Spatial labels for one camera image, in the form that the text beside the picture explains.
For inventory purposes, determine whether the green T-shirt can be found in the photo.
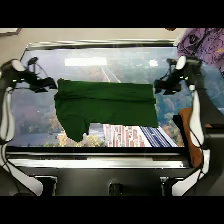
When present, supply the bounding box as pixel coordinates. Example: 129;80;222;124
53;78;160;143

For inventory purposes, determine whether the silver frame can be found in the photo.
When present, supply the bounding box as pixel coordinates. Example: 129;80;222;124
0;150;209;197

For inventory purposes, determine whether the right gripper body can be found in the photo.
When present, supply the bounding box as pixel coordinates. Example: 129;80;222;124
153;77;183;96

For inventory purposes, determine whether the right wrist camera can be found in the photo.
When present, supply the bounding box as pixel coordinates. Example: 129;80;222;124
166;57;178;67

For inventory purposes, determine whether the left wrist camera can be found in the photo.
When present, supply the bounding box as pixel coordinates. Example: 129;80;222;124
27;56;40;67

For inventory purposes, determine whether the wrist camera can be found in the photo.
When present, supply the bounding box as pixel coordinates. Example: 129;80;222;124
166;57;178;67
27;56;40;67

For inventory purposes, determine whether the purple printed garment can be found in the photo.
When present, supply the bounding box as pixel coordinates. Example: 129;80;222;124
176;27;224;73

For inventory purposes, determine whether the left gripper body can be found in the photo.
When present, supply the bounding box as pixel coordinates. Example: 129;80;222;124
29;76;59;94

